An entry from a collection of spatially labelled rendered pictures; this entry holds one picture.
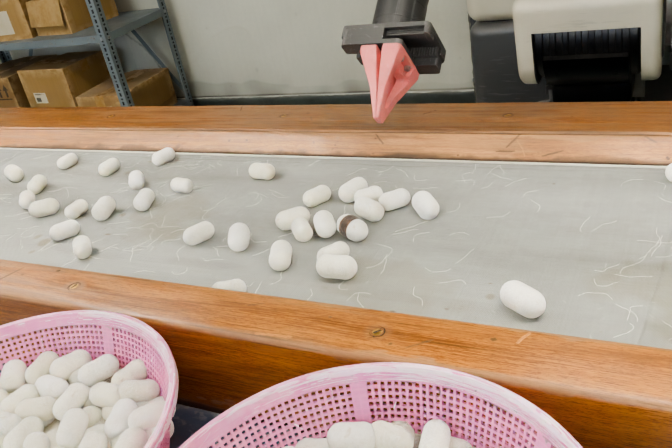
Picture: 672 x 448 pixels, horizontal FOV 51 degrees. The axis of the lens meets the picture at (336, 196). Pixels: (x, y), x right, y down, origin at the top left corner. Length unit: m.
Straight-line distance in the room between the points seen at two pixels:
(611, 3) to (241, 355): 0.83
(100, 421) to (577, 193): 0.47
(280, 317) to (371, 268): 0.12
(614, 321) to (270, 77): 2.73
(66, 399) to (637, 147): 0.57
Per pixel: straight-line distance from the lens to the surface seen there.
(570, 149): 0.78
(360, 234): 0.66
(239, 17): 3.17
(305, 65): 3.08
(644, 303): 0.57
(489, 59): 1.56
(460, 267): 0.62
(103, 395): 0.58
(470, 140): 0.81
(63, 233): 0.84
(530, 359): 0.48
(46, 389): 0.62
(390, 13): 0.79
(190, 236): 0.73
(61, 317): 0.65
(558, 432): 0.43
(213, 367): 0.59
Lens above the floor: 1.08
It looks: 26 degrees down
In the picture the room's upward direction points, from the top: 12 degrees counter-clockwise
